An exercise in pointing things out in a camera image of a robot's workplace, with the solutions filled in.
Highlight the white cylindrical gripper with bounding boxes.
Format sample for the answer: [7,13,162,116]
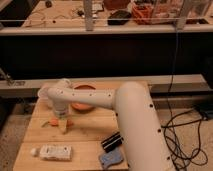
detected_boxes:
[53,100,74,134]

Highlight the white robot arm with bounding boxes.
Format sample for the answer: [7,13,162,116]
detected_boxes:
[47,82,175,171]

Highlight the white plastic bottle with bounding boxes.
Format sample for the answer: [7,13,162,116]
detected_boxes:
[30,145,72,161]

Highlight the black rectangular box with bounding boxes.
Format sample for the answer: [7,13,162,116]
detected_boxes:
[101,132,122,153]

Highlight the blue sponge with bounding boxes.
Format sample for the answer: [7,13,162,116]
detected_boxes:
[98,148,124,170]

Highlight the black mouse-like object on bench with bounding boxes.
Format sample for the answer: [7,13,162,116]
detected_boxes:
[107,10,131,25]

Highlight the orange bin on bench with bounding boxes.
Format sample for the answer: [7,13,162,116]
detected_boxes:
[132,5,152,25]

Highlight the black floor cable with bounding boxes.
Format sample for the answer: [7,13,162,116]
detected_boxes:
[161,109,209,171]

